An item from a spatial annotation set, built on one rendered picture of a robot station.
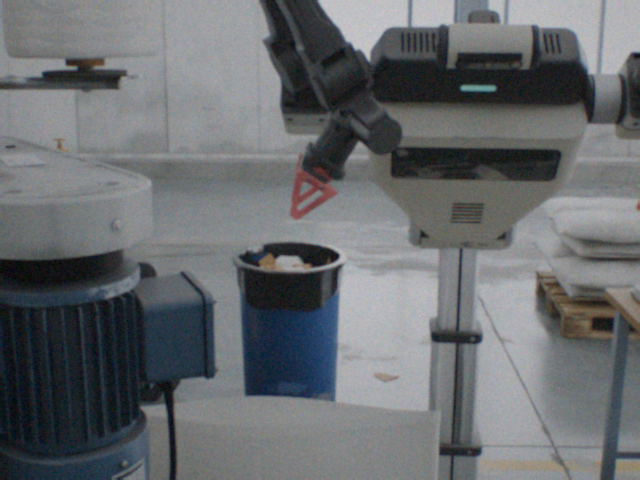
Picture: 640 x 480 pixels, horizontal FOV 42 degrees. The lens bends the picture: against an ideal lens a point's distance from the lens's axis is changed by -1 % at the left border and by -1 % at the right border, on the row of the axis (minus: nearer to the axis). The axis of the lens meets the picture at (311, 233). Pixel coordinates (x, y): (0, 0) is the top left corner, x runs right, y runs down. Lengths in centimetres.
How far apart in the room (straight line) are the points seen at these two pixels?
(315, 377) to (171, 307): 270
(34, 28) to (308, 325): 262
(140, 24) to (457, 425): 123
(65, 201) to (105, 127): 878
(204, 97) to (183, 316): 844
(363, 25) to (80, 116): 322
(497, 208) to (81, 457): 102
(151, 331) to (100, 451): 12
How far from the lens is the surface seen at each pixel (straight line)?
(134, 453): 87
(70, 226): 75
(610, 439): 303
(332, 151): 128
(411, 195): 159
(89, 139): 958
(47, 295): 78
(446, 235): 169
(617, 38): 952
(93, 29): 88
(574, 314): 460
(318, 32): 122
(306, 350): 343
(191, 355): 85
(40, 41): 89
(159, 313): 83
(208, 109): 925
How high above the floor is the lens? 155
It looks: 13 degrees down
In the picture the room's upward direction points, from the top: straight up
